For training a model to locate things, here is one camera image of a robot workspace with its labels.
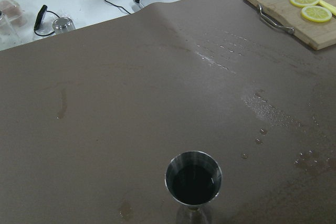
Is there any steel double jigger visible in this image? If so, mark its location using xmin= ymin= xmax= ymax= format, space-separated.
xmin=165 ymin=151 xmax=222 ymax=223

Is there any bamboo cutting board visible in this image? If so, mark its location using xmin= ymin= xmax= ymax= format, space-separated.
xmin=247 ymin=0 xmax=335 ymax=50

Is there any black clip device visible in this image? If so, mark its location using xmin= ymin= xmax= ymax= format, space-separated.
xmin=34 ymin=5 xmax=47 ymax=31

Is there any lemon slice near handle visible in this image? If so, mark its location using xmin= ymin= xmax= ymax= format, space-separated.
xmin=301 ymin=6 xmax=332 ymax=23

